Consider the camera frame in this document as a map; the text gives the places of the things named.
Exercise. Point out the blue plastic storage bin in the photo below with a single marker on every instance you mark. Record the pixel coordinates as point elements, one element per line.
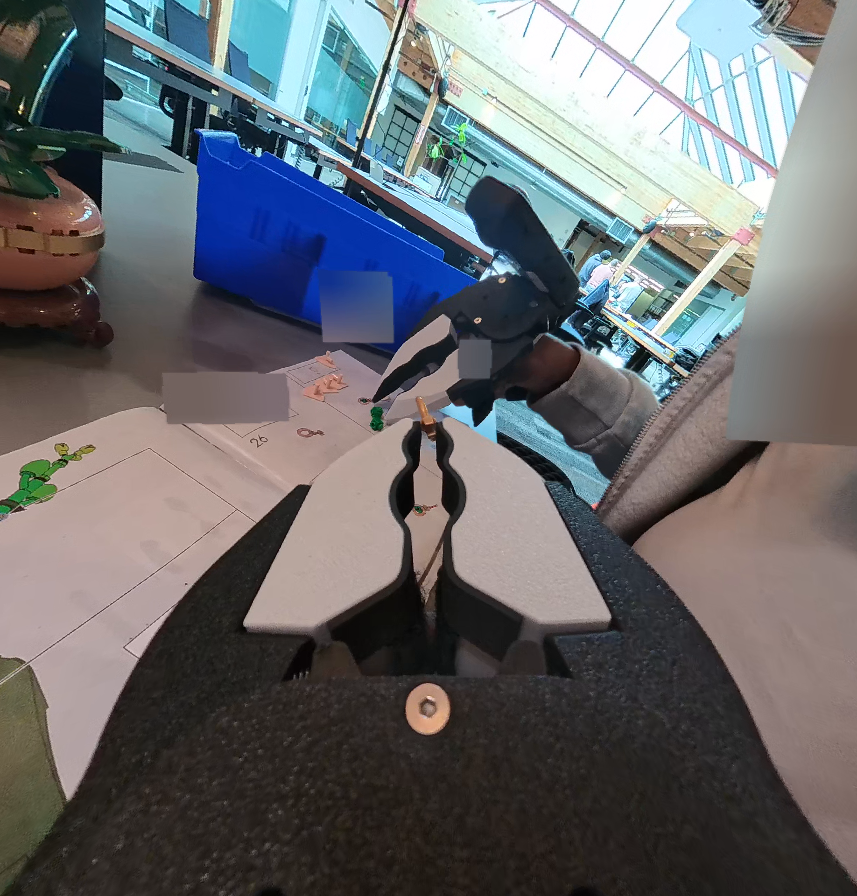
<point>274,231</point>

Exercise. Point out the person's right hand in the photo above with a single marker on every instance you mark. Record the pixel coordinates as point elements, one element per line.
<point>558,364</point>

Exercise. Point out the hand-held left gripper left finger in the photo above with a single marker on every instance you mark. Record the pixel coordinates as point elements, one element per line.
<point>330,546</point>

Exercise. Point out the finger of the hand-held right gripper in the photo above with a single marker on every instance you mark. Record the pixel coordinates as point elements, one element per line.
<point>428,402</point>
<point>418,346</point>

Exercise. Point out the toy brick plant in pot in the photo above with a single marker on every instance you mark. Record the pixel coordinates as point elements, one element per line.
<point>36,238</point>

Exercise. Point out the grey zip jacket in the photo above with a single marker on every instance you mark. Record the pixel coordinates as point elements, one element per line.
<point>687,420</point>

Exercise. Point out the green stud piece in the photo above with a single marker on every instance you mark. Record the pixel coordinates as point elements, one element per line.
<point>377,418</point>

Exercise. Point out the open instruction booklet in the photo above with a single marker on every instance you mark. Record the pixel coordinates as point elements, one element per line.
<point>120,525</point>

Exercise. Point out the wooden background table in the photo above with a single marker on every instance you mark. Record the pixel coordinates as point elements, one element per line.
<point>414,210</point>

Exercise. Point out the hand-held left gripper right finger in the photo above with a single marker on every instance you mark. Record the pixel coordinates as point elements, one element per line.
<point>526,546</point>

